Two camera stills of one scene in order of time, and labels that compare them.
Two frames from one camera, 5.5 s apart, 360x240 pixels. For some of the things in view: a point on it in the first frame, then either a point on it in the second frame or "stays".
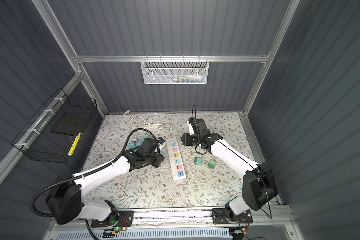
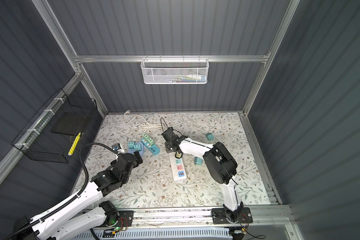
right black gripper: [186, 140] to [167, 147]
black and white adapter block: [161, 140] to [116, 146]
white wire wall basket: [174, 71] stays
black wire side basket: [54, 134] stays
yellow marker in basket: [73, 146] stays
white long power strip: [176, 164] stays
